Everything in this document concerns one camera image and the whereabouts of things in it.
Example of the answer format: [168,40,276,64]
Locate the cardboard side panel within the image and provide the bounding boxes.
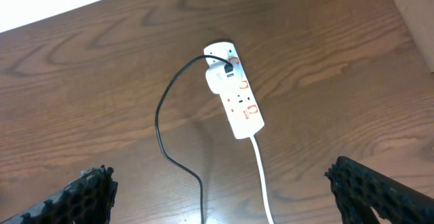
[394,0,433,73]

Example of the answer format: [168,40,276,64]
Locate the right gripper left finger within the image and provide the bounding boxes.
[1,166,118,224]

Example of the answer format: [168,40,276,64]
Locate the black USB charging cable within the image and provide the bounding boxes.
[154,54,235,224]

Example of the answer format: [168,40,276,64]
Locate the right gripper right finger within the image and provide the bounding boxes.
[325,156,433,224]

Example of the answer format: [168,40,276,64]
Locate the white power strip cord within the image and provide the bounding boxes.
[249,134,275,224]

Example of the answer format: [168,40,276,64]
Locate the white power strip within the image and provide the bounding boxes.
[203,41,264,139]

